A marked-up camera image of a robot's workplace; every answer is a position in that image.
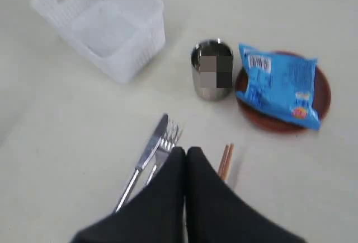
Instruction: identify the blue packet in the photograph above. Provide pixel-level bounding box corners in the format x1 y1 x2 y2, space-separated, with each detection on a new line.
235 44 321 130

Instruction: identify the white perforated plastic basket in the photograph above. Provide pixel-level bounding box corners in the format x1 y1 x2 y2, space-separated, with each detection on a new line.
31 0 166 83

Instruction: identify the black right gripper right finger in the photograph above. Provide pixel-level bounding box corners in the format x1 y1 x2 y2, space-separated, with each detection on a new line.
185 147 305 242

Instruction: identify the brown round wooden plate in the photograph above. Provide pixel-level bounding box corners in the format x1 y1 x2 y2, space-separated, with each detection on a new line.
234 66 331 134

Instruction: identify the brown wooden chopstick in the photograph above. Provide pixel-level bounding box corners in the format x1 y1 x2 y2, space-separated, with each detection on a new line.
218 144 229 179
222 143 234 181

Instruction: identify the silver fork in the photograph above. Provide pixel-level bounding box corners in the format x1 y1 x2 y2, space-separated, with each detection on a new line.
146 118 183 185

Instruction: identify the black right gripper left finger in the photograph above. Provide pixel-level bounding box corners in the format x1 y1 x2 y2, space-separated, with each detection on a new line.
72 147 186 242

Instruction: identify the silver table knife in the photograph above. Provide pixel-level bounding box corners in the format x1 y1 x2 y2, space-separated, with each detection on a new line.
113 113 169 213

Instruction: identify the shiny steel cup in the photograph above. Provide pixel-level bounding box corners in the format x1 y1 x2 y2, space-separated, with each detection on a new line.
190 38 233 101

